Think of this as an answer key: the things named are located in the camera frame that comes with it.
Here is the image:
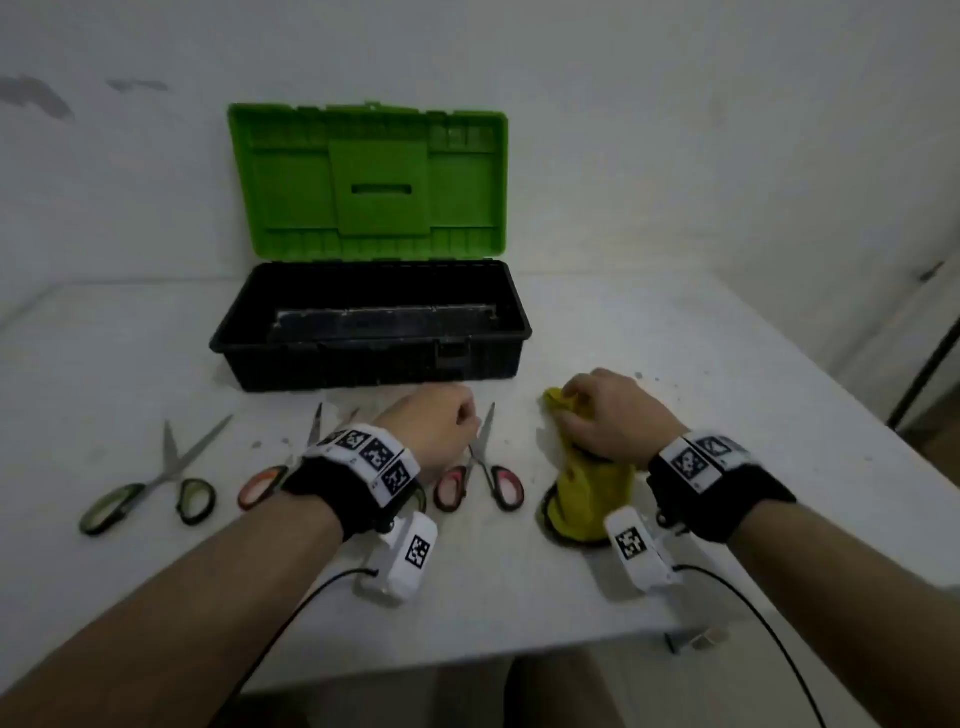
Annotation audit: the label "person's left hand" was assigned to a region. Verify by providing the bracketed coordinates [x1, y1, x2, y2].
[372, 383, 481, 485]

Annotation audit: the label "person's right hand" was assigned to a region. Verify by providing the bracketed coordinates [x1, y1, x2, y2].
[558, 367, 690, 470]

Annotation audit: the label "red-handled scissors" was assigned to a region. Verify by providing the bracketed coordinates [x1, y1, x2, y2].
[433, 402, 526, 514]

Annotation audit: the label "yellow cloth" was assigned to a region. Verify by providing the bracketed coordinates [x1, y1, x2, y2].
[541, 386, 639, 547]

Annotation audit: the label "orange-handled scissors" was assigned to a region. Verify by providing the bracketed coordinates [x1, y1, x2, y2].
[237, 402, 361, 513]

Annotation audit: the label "green lid black toolbox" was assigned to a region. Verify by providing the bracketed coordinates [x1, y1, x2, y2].
[209, 101, 534, 394]

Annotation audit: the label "green-handled scissors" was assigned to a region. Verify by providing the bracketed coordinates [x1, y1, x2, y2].
[80, 414, 234, 538]

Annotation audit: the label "person's right forearm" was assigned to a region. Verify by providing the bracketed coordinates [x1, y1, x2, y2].
[727, 498, 960, 728]

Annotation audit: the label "person's left forearm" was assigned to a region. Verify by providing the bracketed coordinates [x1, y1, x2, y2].
[0, 491, 346, 728]

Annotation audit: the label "person's legs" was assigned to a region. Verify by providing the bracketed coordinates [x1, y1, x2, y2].
[502, 648, 625, 728]

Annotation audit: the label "black left wristband with markers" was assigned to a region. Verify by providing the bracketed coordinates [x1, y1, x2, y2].
[281, 423, 423, 543]

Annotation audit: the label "black wristband with markers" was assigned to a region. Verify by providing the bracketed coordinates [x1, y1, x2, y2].
[281, 423, 423, 543]
[646, 428, 798, 545]

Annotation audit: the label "black right wristband with markers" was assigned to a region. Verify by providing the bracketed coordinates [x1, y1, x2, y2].
[646, 428, 798, 545]

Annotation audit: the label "white table leg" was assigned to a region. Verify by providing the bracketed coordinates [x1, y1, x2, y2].
[663, 626, 733, 654]

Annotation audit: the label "black metal pole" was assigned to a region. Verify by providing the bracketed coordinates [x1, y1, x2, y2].
[887, 314, 960, 433]

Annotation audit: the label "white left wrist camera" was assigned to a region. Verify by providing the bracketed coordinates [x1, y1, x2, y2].
[359, 511, 439, 607]

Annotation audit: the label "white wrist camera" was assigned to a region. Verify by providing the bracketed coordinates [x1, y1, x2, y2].
[603, 506, 684, 595]
[359, 511, 439, 607]

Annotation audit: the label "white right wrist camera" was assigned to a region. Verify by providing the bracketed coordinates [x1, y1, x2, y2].
[603, 506, 684, 595]

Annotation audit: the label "black right camera cable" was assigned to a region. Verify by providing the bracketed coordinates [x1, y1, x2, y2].
[671, 563, 826, 728]

